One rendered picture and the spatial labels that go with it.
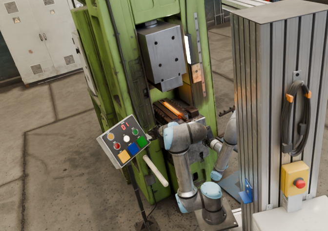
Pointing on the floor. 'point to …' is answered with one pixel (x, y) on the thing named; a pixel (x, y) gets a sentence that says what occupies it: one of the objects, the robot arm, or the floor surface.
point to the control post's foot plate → (147, 225)
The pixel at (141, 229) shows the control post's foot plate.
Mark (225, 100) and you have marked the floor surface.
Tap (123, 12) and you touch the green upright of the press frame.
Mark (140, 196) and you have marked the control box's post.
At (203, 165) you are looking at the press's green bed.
